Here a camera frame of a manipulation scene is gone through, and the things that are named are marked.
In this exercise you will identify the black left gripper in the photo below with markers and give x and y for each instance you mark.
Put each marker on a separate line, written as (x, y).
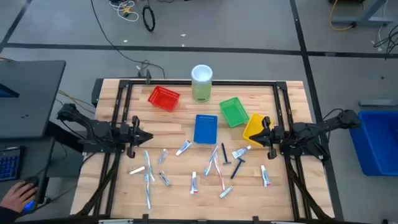
(129, 135)

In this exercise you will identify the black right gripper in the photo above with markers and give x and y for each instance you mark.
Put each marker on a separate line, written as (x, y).
(274, 137)

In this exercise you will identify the white toothpaste tube purple print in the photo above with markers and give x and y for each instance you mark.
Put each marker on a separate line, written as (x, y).
(240, 152)

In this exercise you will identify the blue toothbrush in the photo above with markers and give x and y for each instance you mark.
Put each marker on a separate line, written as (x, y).
(149, 165)
(211, 159)
(147, 189)

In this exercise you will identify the dark navy disposable razor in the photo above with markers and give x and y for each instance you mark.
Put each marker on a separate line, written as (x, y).
(237, 168)

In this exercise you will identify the red plastic basket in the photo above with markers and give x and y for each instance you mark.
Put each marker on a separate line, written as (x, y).
(161, 96)

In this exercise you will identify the red toothbrush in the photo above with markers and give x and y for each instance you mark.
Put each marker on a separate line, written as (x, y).
(219, 173)

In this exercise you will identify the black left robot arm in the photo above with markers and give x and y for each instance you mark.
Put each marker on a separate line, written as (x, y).
(99, 130)

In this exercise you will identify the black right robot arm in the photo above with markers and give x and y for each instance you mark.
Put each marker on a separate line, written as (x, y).
(311, 130)

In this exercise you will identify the person's forearm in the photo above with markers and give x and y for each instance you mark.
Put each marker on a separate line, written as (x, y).
(7, 216)

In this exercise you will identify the yellow plastic basket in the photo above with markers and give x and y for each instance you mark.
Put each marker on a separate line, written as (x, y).
(253, 126)

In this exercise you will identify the pale nail clipper in wrapper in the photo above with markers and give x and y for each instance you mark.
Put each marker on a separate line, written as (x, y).
(137, 170)

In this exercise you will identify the green plastic basket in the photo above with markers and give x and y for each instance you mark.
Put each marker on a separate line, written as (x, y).
(233, 112)

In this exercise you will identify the blue plastic basket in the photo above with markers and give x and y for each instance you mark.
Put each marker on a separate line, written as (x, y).
(205, 129)

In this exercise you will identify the black box at table corner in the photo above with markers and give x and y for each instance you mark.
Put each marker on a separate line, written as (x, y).
(97, 91)

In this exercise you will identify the green white wipes canister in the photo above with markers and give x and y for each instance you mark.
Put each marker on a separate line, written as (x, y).
(201, 87)

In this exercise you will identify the black low keyboard desk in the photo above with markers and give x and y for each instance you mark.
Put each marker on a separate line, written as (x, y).
(37, 161)

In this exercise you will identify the large blue plastic bin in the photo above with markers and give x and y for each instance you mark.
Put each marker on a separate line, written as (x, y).
(376, 143)

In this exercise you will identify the black side desk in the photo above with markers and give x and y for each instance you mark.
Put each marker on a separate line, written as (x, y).
(34, 96)

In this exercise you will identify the black mouse blue light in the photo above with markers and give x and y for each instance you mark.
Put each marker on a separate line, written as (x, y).
(32, 181)

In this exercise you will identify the grey metal floor bar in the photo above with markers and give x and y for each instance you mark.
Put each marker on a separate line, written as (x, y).
(377, 103)

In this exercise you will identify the black keyboard blue backlight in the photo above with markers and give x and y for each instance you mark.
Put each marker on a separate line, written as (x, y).
(9, 163)

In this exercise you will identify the person's hand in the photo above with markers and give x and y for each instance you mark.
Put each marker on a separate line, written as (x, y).
(18, 196)

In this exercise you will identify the laptop with blue screen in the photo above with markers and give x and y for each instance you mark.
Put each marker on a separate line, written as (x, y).
(7, 91)

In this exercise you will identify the work desk with grey legs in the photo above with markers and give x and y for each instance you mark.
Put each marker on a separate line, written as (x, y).
(363, 21)

